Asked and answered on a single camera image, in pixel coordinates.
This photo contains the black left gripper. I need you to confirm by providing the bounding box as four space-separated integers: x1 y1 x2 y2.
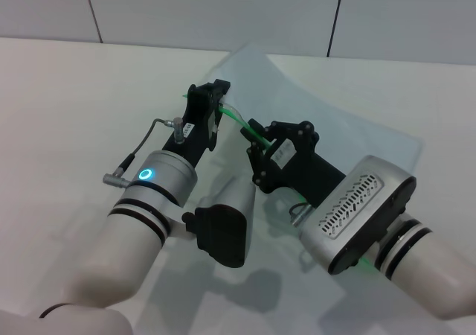
162 78 232 165

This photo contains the grey left arm cable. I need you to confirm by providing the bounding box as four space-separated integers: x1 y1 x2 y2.
102 116 186 184

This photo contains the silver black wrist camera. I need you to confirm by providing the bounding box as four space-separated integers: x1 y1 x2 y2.
181 178 257 269
300 155 417 276

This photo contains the metal right arm cable plug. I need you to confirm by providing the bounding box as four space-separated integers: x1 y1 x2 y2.
289 202 315 226

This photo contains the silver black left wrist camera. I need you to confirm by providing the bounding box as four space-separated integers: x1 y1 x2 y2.
181 178 257 269

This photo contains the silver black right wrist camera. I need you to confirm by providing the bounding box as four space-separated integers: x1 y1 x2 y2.
300 155 417 276

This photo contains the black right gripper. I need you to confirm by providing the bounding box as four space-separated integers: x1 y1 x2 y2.
246 118 347 208

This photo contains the translucent green-zipper document bag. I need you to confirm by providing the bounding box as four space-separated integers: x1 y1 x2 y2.
143 42 425 335

